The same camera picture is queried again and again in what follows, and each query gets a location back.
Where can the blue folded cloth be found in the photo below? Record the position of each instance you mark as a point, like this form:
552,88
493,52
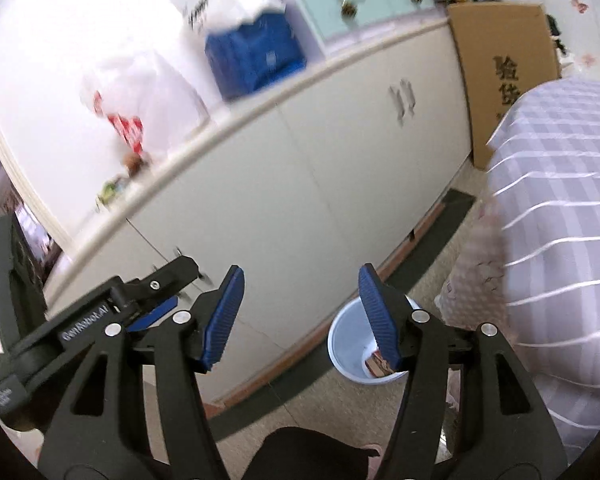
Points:
255,60

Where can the butterfly wall sticker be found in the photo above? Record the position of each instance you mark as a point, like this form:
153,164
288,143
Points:
586,60

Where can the cardboard box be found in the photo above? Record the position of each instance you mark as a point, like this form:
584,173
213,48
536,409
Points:
500,40

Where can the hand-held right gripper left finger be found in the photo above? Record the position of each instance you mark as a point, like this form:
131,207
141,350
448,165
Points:
222,320

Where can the dark furniture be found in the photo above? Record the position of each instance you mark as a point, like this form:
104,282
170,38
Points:
10,285

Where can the purple striped bed cover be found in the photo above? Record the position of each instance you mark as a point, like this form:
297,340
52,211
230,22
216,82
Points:
555,210

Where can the white cabinet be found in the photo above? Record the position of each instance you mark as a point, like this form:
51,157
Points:
305,210

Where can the red printed plastic bag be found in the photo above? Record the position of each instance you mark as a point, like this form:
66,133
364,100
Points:
155,105

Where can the light blue bin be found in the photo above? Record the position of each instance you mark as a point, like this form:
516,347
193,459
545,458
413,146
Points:
347,340

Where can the small brown item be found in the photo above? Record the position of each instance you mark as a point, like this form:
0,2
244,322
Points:
134,161

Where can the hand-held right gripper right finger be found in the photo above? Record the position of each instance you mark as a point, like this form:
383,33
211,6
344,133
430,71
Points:
380,320

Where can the pink floral blanket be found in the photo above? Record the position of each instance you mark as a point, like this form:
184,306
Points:
475,270

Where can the brown wrapper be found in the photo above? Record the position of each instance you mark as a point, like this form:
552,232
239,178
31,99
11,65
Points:
375,365

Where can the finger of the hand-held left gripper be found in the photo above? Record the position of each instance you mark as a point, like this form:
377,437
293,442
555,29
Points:
165,277
152,315

